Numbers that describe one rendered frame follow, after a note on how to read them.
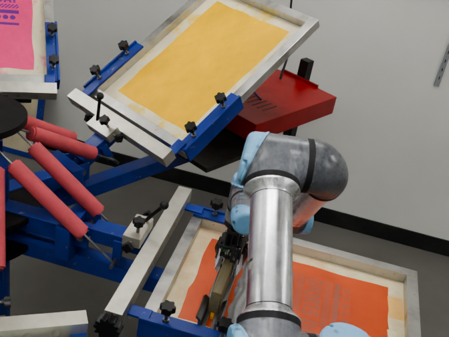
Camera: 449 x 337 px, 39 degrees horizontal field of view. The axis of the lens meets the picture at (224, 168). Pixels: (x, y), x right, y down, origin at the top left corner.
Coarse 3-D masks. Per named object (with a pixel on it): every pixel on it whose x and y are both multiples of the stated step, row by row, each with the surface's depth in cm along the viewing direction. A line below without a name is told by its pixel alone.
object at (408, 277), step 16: (192, 224) 216; (208, 224) 220; (192, 240) 210; (176, 256) 199; (320, 256) 215; (336, 256) 214; (352, 256) 215; (176, 272) 193; (368, 272) 214; (384, 272) 212; (400, 272) 211; (416, 272) 213; (160, 288) 185; (416, 288) 205; (416, 304) 198; (416, 320) 192; (416, 336) 186
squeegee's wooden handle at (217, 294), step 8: (224, 264) 188; (232, 264) 189; (224, 272) 185; (232, 272) 196; (216, 280) 182; (224, 280) 182; (216, 288) 179; (224, 288) 182; (216, 296) 178; (216, 304) 179; (216, 312) 180
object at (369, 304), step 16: (208, 256) 208; (208, 272) 201; (240, 272) 203; (304, 272) 209; (320, 272) 210; (352, 288) 205; (368, 288) 207; (384, 288) 208; (352, 304) 199; (368, 304) 200; (384, 304) 201; (368, 320) 193; (384, 320) 195
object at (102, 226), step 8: (96, 224) 198; (104, 224) 199; (112, 224) 200; (96, 232) 196; (104, 232) 195; (112, 232) 196; (120, 232) 197; (96, 240) 197; (104, 240) 197; (112, 240) 196; (120, 240) 195; (144, 240) 195; (136, 248) 195
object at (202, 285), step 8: (200, 280) 197; (208, 280) 197; (192, 288) 193; (200, 288) 193; (208, 288) 194; (232, 288) 196; (192, 296) 190; (200, 296) 190; (232, 296) 193; (184, 304) 186; (192, 304) 187; (208, 304) 188; (184, 312) 183; (192, 312) 184; (192, 320) 181; (208, 320) 182; (352, 320) 192; (360, 328) 190; (368, 328) 190; (376, 328) 191; (384, 328) 191; (376, 336) 188; (384, 336) 188
